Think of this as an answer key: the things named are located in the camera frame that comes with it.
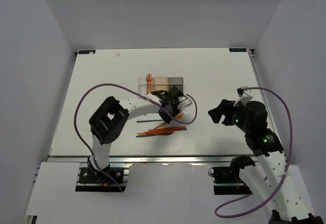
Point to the amber plastic container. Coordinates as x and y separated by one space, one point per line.
160 84

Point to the blue table sticker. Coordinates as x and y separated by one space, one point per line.
237 49
86 51

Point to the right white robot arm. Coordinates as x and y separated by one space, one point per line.
277 191

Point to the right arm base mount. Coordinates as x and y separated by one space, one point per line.
226 179

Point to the yellow-orange knife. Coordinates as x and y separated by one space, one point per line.
146 133

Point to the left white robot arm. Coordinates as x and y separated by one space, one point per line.
110 118

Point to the aluminium table rail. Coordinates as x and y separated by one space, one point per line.
133 159

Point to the clear plastic container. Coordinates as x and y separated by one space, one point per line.
142 86

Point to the smoky grey plastic container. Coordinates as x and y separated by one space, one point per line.
176 82

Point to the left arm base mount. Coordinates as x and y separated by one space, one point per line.
87 181

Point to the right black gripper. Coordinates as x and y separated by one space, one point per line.
226 108

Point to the red-orange knife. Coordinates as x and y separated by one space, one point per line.
159 131

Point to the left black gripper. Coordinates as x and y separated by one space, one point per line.
166 119

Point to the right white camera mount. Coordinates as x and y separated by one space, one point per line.
245 96

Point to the right blue table sticker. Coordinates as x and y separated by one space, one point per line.
237 49

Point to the red-orange fork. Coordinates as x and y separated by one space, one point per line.
147 84

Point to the left blue table sticker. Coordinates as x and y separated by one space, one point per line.
86 51

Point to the blue knife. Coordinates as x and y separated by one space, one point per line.
155 134

